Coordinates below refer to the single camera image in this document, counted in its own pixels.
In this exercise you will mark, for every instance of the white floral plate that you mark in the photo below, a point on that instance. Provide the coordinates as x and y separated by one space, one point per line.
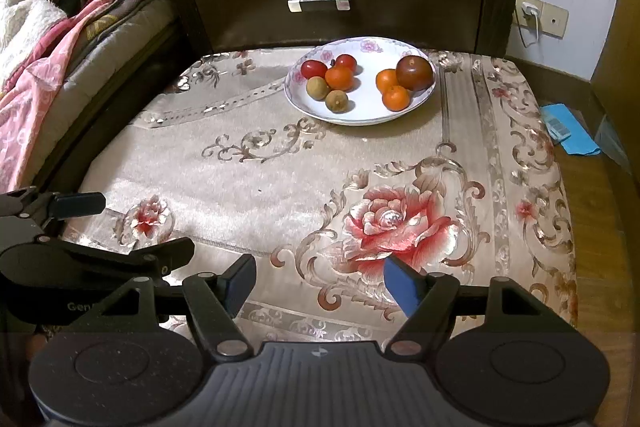
362 111

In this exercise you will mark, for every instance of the grey brown blanket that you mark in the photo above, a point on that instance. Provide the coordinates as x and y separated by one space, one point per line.
135 12

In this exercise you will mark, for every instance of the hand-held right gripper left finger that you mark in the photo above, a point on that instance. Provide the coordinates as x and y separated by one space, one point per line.
240 281

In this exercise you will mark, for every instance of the pink floral blanket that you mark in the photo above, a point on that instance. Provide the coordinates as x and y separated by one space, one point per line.
45 97

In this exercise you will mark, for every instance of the beige floral cloth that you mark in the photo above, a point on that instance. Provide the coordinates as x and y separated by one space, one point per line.
275 187

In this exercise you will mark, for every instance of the small orange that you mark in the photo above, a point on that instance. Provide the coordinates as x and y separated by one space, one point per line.
386 80
396 99
340 78

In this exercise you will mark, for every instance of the dark wooden bed frame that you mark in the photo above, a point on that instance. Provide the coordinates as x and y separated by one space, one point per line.
150 52

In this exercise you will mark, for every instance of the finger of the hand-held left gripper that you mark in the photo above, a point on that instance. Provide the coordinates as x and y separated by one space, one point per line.
77 205
100 259

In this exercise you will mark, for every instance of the dark red apple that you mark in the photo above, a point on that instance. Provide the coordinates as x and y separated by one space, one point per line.
415 73

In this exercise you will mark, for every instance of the white fluffy blanket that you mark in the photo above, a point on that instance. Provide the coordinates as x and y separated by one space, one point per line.
25 27

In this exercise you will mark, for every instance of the red cherry tomato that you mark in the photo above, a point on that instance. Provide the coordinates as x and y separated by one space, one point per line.
346 62
312 68

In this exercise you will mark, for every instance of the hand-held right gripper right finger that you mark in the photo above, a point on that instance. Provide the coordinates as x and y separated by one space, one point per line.
400 283

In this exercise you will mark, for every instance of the beige wall socket plate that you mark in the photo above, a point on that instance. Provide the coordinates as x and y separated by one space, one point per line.
556 21

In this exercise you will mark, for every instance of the blue packet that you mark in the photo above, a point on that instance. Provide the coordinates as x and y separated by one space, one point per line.
580 132

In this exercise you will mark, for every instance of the brown longan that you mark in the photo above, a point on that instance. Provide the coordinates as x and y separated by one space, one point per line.
336 101
316 87

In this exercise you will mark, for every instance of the white wall socket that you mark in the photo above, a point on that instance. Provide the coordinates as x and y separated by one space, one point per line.
520 2

